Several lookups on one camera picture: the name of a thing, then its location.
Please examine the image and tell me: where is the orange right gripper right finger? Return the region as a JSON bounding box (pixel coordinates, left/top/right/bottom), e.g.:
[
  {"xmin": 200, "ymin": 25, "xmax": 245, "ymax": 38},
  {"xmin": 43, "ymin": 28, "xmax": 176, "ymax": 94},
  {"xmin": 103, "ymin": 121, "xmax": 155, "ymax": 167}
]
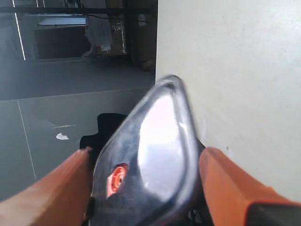
[{"xmin": 199, "ymin": 147, "xmax": 301, "ymax": 226}]

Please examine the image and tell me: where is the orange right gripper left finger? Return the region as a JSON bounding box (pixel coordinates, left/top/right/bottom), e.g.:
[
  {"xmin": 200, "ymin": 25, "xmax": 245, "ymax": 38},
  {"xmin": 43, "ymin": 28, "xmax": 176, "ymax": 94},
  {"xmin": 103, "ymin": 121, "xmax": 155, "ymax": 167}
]
[{"xmin": 0, "ymin": 147, "xmax": 93, "ymax": 226}]

